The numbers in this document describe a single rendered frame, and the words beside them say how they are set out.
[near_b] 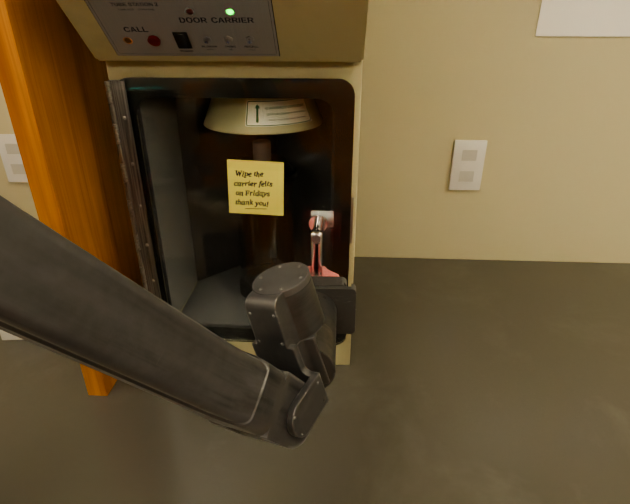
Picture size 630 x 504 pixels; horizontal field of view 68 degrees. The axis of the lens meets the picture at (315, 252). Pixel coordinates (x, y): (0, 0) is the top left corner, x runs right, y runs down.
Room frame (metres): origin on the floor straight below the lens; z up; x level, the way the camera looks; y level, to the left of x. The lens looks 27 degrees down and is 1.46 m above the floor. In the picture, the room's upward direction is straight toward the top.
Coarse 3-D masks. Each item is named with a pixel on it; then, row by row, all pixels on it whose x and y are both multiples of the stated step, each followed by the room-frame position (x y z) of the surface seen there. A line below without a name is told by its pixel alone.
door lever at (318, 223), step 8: (320, 216) 0.60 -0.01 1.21; (312, 224) 0.60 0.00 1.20; (320, 224) 0.59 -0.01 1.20; (312, 232) 0.56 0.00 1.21; (320, 232) 0.56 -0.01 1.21; (312, 240) 0.55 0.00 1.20; (320, 240) 0.55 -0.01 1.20; (312, 248) 0.56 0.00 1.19; (320, 248) 0.55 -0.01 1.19; (312, 256) 0.56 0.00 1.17; (320, 256) 0.56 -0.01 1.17; (312, 264) 0.56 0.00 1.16; (320, 264) 0.55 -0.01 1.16; (312, 272) 0.56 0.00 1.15; (320, 272) 0.55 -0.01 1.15
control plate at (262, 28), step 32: (96, 0) 0.54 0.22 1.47; (128, 0) 0.54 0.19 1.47; (160, 0) 0.54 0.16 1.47; (192, 0) 0.54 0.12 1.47; (224, 0) 0.53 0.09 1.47; (256, 0) 0.53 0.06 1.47; (128, 32) 0.57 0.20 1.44; (160, 32) 0.57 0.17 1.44; (192, 32) 0.57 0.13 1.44; (224, 32) 0.56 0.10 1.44; (256, 32) 0.56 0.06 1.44
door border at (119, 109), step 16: (112, 112) 0.62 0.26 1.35; (128, 112) 0.62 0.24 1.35; (128, 128) 0.62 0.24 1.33; (128, 144) 0.62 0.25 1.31; (128, 160) 0.62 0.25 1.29; (128, 176) 0.62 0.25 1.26; (128, 192) 0.62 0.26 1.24; (144, 208) 0.62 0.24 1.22; (144, 224) 0.62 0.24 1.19; (144, 240) 0.62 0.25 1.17; (144, 256) 0.62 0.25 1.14
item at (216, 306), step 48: (144, 96) 0.62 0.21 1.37; (192, 96) 0.61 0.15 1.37; (240, 96) 0.61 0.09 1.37; (288, 96) 0.61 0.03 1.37; (336, 96) 0.60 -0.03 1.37; (144, 144) 0.62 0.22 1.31; (192, 144) 0.61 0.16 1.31; (240, 144) 0.61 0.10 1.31; (288, 144) 0.61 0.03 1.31; (336, 144) 0.60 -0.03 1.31; (144, 192) 0.62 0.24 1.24; (192, 192) 0.62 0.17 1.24; (288, 192) 0.61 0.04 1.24; (336, 192) 0.60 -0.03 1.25; (192, 240) 0.62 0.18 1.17; (240, 240) 0.61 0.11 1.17; (288, 240) 0.61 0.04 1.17; (336, 240) 0.60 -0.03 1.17; (192, 288) 0.62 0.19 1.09; (240, 288) 0.61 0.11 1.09; (240, 336) 0.61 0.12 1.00; (336, 336) 0.60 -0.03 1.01
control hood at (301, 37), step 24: (72, 0) 0.54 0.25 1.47; (288, 0) 0.53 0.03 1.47; (312, 0) 0.53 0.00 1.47; (336, 0) 0.53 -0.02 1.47; (360, 0) 0.53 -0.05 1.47; (72, 24) 0.57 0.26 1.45; (96, 24) 0.57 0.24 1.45; (288, 24) 0.55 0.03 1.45; (312, 24) 0.55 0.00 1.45; (336, 24) 0.55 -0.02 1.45; (360, 24) 0.55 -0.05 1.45; (96, 48) 0.59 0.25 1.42; (288, 48) 0.58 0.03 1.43; (312, 48) 0.58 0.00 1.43; (336, 48) 0.58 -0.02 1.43; (360, 48) 0.57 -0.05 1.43
